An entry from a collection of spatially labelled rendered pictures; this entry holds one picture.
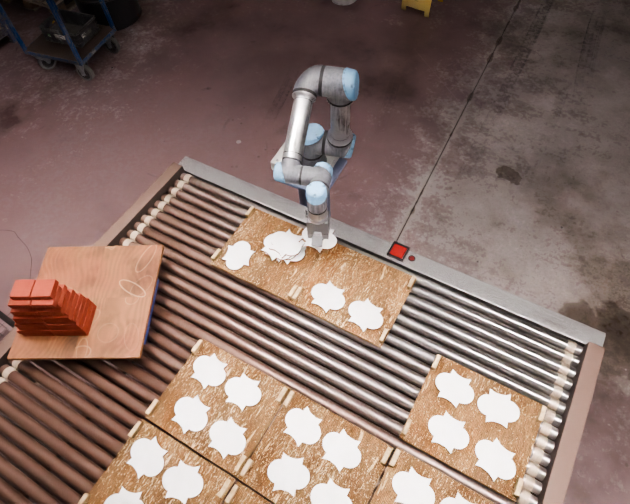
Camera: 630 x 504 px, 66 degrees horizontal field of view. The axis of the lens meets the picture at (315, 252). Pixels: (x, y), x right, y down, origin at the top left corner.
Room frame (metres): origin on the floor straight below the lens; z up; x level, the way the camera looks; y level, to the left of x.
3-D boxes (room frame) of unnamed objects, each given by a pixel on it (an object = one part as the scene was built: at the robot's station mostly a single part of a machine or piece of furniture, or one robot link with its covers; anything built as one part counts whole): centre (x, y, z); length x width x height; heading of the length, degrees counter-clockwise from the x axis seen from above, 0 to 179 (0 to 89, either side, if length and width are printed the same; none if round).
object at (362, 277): (0.98, -0.15, 0.93); 0.41 x 0.35 x 0.02; 56
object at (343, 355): (0.81, 0.08, 0.90); 1.95 x 0.05 x 0.05; 56
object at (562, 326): (1.25, -0.21, 0.89); 2.08 x 0.09 x 0.06; 56
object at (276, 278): (1.20, 0.19, 0.93); 0.41 x 0.35 x 0.02; 57
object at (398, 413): (0.73, 0.13, 0.90); 1.95 x 0.05 x 0.05; 56
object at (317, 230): (1.13, -0.02, 1.17); 0.12 x 0.09 x 0.16; 170
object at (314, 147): (1.72, -0.03, 1.08); 0.13 x 0.12 x 0.14; 75
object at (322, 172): (1.26, -0.03, 1.33); 0.11 x 0.11 x 0.08; 75
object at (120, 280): (0.98, 0.91, 1.03); 0.50 x 0.50 x 0.02; 86
